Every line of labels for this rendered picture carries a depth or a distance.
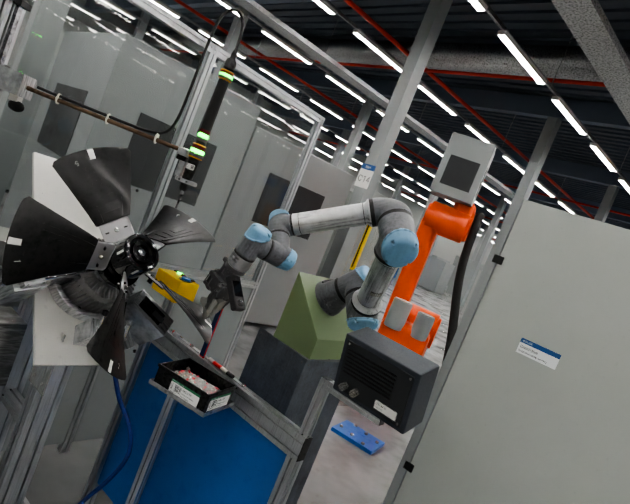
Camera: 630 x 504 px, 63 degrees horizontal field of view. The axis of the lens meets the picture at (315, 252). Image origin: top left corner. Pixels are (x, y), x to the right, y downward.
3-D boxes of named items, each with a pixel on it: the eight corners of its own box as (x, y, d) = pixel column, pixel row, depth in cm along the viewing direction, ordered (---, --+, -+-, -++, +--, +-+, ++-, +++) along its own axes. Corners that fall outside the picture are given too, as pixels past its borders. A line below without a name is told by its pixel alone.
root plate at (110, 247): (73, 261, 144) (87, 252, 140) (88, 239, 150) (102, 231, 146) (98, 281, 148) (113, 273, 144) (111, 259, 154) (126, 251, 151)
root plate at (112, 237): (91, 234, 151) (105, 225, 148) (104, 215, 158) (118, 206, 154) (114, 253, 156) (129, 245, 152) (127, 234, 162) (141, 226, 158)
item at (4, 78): (-15, 85, 159) (-6, 59, 158) (0, 91, 166) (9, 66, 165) (16, 98, 159) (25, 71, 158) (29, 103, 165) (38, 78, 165)
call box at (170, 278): (149, 290, 211) (158, 266, 211) (169, 293, 219) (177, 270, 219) (171, 306, 202) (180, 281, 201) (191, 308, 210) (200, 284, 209)
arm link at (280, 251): (299, 239, 174) (272, 225, 168) (299, 265, 167) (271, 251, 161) (284, 251, 179) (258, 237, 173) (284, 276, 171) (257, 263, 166)
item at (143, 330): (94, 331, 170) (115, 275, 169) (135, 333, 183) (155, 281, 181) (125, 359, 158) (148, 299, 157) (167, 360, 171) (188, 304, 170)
